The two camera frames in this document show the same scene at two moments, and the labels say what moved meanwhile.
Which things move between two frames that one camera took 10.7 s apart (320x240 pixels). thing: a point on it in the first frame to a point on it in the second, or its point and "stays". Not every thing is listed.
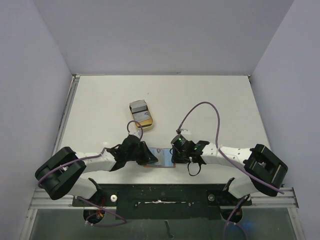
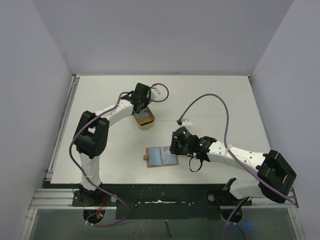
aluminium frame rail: [62, 119] stays
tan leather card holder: [164, 157] stays
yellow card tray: [141, 113] stays
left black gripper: [147, 156] to [147, 100]
